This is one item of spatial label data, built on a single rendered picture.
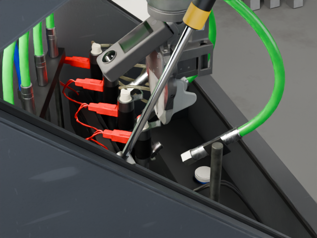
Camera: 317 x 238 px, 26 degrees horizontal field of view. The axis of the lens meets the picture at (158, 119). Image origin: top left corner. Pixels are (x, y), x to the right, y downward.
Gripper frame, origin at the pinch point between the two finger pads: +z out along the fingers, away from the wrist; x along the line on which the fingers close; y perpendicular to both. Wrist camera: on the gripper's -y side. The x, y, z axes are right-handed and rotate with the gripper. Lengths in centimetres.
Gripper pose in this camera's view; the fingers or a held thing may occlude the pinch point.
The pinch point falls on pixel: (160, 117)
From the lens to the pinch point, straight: 108.9
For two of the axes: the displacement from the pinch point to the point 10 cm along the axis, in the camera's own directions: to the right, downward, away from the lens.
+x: -3.7, -5.6, 7.4
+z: 0.1, 7.9, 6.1
